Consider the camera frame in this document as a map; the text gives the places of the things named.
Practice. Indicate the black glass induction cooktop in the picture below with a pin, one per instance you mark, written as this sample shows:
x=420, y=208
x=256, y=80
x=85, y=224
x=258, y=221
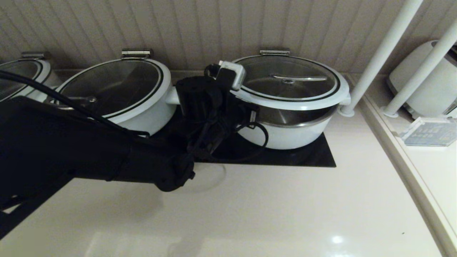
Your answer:
x=303, y=157

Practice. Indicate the glass lid white rim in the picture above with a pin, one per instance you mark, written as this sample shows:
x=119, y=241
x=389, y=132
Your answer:
x=264, y=67
x=21, y=67
x=117, y=82

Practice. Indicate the white toaster appliance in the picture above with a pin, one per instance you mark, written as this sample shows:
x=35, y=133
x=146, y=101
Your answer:
x=417, y=75

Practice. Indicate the clear acrylic sign holder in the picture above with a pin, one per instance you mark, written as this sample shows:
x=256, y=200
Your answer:
x=428, y=132

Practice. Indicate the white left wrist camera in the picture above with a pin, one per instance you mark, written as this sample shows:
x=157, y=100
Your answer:
x=237, y=71

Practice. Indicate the white round pole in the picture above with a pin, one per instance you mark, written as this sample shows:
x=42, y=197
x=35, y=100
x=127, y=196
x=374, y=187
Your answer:
x=382, y=53

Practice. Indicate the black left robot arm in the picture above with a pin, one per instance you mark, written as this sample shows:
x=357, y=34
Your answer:
x=71, y=142

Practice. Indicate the white countertop appliance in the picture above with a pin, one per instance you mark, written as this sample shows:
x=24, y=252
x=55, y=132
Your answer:
x=439, y=89

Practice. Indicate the white round pot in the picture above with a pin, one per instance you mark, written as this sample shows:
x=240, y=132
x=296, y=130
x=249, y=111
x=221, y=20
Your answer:
x=285, y=139
x=48, y=80
x=150, y=117

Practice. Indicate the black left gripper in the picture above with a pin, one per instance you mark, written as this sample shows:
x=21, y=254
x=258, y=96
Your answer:
x=241, y=117

